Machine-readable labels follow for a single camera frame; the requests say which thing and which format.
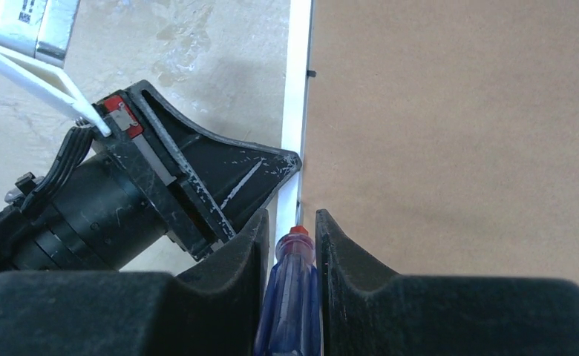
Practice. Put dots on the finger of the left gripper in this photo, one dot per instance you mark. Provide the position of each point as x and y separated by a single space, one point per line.
240 176

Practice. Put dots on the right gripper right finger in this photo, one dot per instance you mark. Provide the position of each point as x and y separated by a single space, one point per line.
361 296

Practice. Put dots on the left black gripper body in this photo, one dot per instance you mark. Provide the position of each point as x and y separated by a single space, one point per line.
101 212

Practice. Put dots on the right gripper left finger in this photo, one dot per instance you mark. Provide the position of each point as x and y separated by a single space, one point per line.
219 300

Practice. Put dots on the blue handled screwdriver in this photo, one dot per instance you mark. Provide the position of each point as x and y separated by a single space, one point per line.
290 321

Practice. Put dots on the white picture frame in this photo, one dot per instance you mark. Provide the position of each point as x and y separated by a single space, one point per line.
443 136

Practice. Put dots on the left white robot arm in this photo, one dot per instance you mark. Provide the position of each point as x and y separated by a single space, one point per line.
115 109

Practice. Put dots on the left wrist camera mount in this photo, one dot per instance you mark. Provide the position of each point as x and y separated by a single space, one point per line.
34 42

